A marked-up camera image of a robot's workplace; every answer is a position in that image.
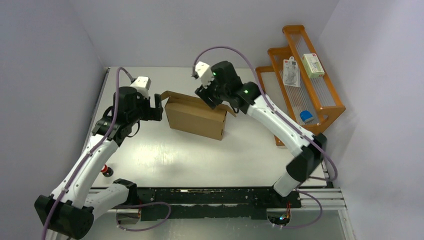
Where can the white green product box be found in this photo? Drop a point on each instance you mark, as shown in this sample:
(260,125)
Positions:
(312,65)

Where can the blue small object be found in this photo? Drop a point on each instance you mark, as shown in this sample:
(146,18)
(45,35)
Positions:
(306,116)

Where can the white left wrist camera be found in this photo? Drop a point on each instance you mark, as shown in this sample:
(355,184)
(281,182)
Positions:
(142,85)

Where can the brown cardboard box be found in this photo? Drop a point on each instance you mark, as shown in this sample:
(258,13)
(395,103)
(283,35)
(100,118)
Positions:
(191,115)

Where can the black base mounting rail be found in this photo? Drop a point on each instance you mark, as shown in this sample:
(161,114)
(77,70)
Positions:
(211,202)

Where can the clear packaged cable bag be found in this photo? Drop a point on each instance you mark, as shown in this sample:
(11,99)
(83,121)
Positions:
(291,72)

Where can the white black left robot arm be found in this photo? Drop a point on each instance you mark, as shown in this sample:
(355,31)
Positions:
(68,210)

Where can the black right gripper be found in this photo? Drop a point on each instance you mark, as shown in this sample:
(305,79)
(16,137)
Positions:
(205,94)

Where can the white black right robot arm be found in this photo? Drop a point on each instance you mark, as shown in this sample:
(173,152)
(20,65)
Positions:
(220,83)

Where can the orange wooden tiered rack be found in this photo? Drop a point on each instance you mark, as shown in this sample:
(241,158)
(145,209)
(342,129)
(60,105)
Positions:
(316,95)

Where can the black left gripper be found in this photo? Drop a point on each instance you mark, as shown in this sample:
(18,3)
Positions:
(152,113)

